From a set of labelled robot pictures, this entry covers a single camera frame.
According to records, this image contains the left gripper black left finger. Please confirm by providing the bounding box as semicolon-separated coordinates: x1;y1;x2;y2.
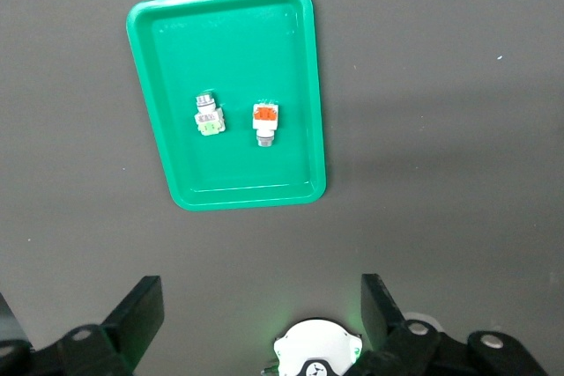
0;275;165;376

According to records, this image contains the dark grey table mat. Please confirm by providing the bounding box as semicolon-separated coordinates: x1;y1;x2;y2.
0;0;564;376

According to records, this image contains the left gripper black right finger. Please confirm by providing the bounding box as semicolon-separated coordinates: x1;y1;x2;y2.
347;273;548;376

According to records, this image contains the white pushbutton orange contact block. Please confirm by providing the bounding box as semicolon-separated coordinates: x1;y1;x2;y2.
251;98;281;148

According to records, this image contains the green plastic tray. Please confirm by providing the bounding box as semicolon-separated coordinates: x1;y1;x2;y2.
125;0;328;212

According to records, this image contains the white pushbutton green contact block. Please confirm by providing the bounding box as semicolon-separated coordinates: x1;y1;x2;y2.
193;90;227;137

